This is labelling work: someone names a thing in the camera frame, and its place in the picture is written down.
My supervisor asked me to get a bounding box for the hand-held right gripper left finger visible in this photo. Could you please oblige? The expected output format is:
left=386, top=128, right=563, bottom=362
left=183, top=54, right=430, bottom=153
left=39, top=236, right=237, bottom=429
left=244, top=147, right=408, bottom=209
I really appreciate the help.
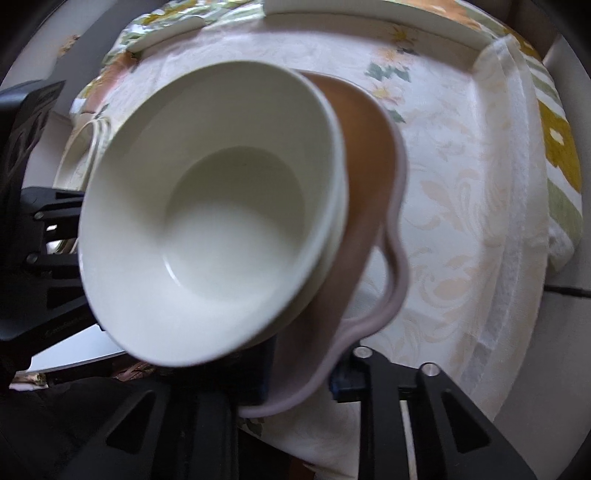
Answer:
left=69, top=335, right=278, bottom=480

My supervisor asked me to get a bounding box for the white damask tablecloth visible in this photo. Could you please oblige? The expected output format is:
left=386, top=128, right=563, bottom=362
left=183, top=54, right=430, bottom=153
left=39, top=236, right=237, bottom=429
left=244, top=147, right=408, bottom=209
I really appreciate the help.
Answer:
left=69, top=23, right=555, bottom=467

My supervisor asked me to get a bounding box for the grey flat board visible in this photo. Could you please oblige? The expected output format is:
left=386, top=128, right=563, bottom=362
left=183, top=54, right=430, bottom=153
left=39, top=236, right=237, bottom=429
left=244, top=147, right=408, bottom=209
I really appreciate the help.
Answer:
left=28, top=323, right=127, bottom=372

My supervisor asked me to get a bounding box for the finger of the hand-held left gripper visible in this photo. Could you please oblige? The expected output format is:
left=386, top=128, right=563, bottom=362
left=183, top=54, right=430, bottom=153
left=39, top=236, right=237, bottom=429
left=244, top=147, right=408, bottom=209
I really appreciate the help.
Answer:
left=18, top=187, right=86, bottom=254
left=0, top=251, right=101, bottom=357

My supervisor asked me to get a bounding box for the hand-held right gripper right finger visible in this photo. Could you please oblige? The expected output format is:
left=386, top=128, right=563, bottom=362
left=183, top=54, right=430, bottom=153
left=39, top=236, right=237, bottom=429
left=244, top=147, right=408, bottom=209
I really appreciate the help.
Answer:
left=329, top=348, right=539, bottom=480

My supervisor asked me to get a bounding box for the cream plate with duck print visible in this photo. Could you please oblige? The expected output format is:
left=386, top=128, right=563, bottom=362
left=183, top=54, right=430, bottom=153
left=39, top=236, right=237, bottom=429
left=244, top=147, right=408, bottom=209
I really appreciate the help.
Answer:
left=126, top=17, right=209, bottom=52

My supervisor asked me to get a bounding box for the large white plate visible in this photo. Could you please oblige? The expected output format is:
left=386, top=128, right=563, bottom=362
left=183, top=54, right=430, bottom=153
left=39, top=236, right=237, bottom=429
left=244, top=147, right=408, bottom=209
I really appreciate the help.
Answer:
left=62, top=116, right=112, bottom=195

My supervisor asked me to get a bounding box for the pink baking dish with handles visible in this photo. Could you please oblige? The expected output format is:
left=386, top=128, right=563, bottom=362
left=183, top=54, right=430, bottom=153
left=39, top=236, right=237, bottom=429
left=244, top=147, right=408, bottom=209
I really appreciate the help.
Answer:
left=238, top=69, right=411, bottom=418

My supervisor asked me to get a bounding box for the small cream bowl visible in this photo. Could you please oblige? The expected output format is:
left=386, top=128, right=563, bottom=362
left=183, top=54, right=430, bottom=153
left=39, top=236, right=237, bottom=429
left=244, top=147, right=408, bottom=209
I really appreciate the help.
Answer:
left=78, top=60, right=345, bottom=366

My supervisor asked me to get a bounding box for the large cream plate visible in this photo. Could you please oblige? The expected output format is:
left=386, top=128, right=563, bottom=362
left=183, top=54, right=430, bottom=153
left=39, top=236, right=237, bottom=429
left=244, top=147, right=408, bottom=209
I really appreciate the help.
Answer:
left=54, top=121, right=100, bottom=256

